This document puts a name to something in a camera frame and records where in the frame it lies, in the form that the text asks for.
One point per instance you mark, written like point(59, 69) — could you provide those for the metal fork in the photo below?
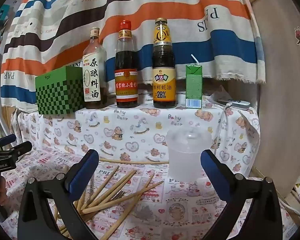
point(120, 194)

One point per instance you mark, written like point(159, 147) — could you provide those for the striped fabric cloth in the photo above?
point(165, 5)

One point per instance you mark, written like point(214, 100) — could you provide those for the green checkered box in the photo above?
point(57, 95)

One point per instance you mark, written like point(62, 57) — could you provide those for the white drinking straw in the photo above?
point(195, 59)

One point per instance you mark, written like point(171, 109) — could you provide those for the green drink carton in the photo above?
point(193, 87)

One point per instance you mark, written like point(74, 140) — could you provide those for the translucent plastic cup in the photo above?
point(187, 160)

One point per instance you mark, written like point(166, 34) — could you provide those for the brown wooden board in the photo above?
point(277, 80)

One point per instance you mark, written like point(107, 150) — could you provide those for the white electronic device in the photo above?
point(237, 104)

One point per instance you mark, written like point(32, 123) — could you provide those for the yellow-label oyster sauce bottle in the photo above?
point(164, 90)

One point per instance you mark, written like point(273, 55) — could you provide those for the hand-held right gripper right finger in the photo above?
point(214, 172)

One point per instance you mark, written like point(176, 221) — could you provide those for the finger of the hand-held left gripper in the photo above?
point(21, 150)
point(7, 140)

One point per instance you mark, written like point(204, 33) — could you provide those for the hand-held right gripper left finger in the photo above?
point(82, 172)

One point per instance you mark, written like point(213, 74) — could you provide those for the red-capped sesame oil bottle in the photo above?
point(126, 85)

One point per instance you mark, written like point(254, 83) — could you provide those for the bear print tablecloth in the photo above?
point(140, 130)

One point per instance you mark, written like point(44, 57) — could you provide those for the pink print tablecloth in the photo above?
point(180, 210)

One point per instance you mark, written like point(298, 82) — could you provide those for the clear cooking wine bottle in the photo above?
point(92, 80)

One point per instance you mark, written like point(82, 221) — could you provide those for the long wooden chopstick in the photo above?
point(135, 161)

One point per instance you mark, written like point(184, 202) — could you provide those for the bunch of wooden chopsticks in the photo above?
point(130, 194)

